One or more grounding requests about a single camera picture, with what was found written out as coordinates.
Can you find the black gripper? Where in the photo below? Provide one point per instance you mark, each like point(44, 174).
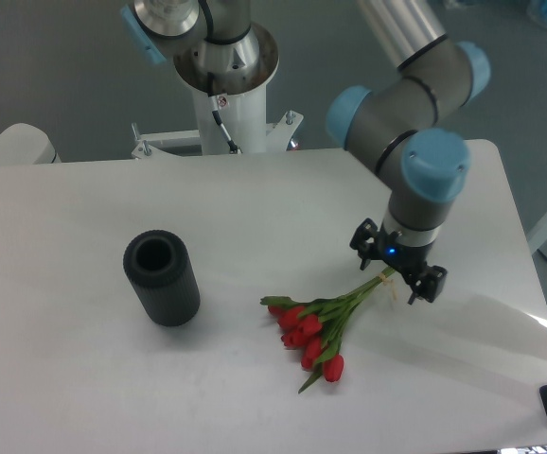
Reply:
point(406, 251)

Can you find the red tulip bouquet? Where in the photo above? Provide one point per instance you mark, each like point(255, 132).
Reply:
point(316, 328)

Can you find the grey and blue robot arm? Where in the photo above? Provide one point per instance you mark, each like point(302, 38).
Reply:
point(395, 134)

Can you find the black ribbed cylindrical vase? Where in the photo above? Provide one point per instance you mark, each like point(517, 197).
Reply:
point(158, 267)

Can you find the white rounded furniture corner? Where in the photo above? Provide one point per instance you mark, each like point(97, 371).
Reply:
point(22, 144)

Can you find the white pedestal base bracket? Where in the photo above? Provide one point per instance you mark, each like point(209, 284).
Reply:
point(169, 142)

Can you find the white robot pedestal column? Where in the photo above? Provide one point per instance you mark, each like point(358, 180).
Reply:
point(228, 83)

